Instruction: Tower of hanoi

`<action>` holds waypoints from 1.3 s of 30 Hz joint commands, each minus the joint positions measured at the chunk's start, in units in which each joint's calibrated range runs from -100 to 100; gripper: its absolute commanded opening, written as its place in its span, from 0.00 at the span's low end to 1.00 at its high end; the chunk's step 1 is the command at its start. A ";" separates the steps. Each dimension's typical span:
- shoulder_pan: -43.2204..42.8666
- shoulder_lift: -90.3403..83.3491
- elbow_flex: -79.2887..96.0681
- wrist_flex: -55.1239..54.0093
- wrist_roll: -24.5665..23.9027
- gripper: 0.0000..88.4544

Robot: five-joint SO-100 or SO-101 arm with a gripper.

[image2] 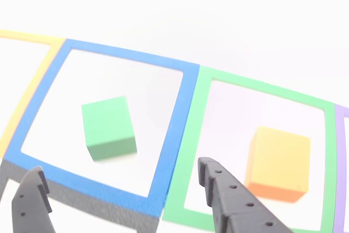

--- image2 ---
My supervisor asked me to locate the green square frame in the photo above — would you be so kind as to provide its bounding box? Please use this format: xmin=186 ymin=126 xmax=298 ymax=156
xmin=163 ymin=65 xmax=336 ymax=233

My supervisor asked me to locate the orange cube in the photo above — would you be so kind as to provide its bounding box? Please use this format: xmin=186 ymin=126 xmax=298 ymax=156
xmin=244 ymin=126 xmax=311 ymax=204

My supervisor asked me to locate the orange square frame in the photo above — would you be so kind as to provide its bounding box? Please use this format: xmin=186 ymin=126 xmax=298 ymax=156
xmin=0 ymin=29 xmax=66 ymax=159

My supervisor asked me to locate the purple square frame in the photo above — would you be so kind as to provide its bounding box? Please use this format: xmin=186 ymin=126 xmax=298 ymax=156
xmin=333 ymin=103 xmax=349 ymax=233

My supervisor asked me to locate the black square frame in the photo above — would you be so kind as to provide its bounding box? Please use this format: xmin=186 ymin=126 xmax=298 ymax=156
xmin=0 ymin=159 xmax=160 ymax=233

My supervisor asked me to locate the green cube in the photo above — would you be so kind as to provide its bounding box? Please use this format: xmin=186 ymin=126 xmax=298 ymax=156
xmin=81 ymin=96 xmax=138 ymax=163

